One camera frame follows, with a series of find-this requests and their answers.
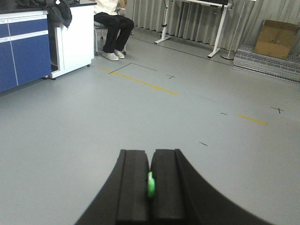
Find black jacket on counter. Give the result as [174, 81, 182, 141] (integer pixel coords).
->
[15, 0, 72, 28]

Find white floor lamp stand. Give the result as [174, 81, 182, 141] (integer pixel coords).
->
[220, 0, 247, 60]

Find white standing desk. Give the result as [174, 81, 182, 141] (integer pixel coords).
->
[154, 0, 233, 58]

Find large cardboard box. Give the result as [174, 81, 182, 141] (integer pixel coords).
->
[254, 20, 300, 59]

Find metal floor grating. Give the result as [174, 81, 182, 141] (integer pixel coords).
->
[233, 45, 300, 83]

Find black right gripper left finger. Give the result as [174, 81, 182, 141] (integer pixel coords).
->
[76, 150, 150, 225]

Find blue and white lab cabinet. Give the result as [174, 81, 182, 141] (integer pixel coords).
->
[0, 0, 95, 91]

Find seated person in black trousers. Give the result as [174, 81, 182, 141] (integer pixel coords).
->
[94, 0, 134, 61]

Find green plastic spoon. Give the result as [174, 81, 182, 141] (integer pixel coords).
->
[147, 172, 156, 199]

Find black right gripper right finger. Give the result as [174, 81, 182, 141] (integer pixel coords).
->
[151, 149, 268, 225]

